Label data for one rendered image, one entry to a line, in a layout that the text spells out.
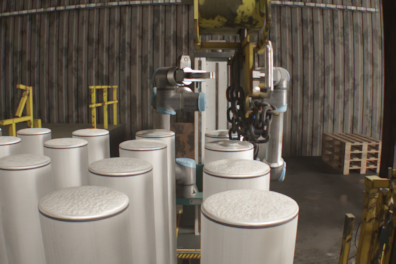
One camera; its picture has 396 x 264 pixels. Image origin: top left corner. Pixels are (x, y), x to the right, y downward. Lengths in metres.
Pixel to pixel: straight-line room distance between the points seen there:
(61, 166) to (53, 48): 6.96
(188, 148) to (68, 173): 4.49
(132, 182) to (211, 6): 0.56
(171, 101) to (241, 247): 1.12
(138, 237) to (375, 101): 7.64
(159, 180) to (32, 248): 0.47
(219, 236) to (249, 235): 0.05
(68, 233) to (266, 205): 0.32
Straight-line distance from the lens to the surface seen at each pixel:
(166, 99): 1.55
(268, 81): 0.91
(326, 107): 7.68
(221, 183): 0.77
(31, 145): 1.55
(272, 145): 2.34
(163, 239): 1.21
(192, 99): 1.57
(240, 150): 1.07
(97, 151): 1.44
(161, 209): 1.16
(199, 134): 2.57
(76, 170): 1.19
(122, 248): 0.59
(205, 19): 1.04
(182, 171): 2.43
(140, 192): 0.81
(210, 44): 1.13
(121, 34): 7.52
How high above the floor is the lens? 1.53
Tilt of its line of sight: 5 degrees down
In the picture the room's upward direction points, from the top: straight up
